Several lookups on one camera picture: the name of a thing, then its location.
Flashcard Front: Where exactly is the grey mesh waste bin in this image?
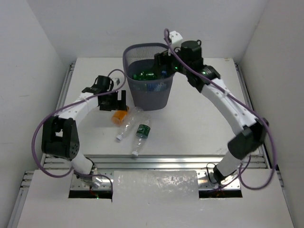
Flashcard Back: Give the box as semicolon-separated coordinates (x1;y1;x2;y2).
123;43;174;111

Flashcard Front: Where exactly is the clear bottle white cap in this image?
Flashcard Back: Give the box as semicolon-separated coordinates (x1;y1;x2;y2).
116;106;143;141

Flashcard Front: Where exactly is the aluminium front rail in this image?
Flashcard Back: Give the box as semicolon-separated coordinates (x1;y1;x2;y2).
20;153;285;190

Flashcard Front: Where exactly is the clear bottle blue label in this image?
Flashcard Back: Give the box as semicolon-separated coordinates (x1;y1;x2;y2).
145;82;167;92

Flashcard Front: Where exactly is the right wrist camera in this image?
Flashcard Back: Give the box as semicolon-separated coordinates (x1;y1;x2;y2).
168;31;183;56

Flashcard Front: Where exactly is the right aluminium side rail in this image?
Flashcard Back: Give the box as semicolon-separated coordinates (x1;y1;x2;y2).
233;61;274;167

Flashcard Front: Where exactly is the clear bottle dark green label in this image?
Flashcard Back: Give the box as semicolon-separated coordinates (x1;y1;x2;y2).
131;114;151;157

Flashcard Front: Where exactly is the orange juice bottle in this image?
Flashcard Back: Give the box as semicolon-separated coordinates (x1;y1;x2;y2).
111;106;129;126

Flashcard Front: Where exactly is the green plastic bottle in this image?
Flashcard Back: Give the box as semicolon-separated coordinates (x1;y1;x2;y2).
133;71;158;81

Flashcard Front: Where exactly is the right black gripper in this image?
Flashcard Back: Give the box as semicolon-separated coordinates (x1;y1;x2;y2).
151;43;191;77

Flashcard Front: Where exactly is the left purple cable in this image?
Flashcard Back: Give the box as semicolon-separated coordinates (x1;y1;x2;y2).
31;68;126;195

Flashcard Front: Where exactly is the clear bottle colourful label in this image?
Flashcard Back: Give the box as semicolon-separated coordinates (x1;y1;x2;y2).
161;70;168;78

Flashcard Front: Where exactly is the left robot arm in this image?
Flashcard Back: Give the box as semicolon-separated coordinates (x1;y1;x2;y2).
41;76;127;187

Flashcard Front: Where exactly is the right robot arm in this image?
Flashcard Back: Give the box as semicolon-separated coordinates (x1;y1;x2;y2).
152;40;268;184

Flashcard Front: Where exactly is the left aluminium side rail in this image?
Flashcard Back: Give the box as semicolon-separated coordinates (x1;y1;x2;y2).
40;61;76;166

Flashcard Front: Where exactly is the aluminium side rail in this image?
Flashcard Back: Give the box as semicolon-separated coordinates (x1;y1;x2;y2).
233;61;274;167
40;61;76;166

